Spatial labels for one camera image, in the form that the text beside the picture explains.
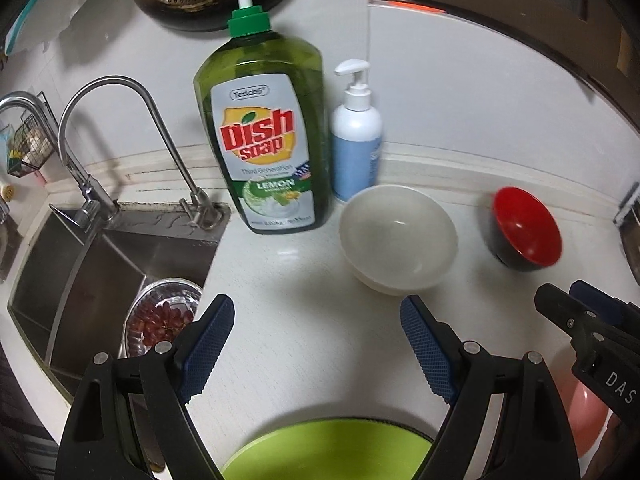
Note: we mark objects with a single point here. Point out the steel sink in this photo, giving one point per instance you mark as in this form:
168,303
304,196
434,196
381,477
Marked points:
75,270

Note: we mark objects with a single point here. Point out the green dish soap bottle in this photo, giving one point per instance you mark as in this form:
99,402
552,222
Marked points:
260,110

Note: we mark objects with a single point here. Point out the pile of red beans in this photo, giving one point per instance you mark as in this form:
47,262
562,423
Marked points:
165,317

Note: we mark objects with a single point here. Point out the white bowl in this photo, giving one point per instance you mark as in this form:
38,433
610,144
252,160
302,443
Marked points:
395,240

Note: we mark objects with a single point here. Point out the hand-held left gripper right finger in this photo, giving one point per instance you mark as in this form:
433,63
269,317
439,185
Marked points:
427,352

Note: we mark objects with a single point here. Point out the green plate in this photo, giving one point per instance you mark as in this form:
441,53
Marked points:
325,452

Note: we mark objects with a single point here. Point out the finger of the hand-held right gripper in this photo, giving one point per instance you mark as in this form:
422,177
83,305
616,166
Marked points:
597,300
562,307

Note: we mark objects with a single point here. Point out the pink bowl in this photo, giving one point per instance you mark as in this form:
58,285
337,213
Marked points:
585,420

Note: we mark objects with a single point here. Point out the thin gooseneck faucet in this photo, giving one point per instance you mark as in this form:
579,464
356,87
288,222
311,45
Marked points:
162,127

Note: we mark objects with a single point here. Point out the white blue pump bottle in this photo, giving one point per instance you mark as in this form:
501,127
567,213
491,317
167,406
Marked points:
355,150

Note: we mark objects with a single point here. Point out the large chrome faucet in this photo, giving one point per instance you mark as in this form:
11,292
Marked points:
92,205

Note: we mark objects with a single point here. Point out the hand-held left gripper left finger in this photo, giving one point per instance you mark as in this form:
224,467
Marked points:
205,350

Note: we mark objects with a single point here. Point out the red and black bowl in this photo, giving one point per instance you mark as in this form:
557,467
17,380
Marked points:
525,225

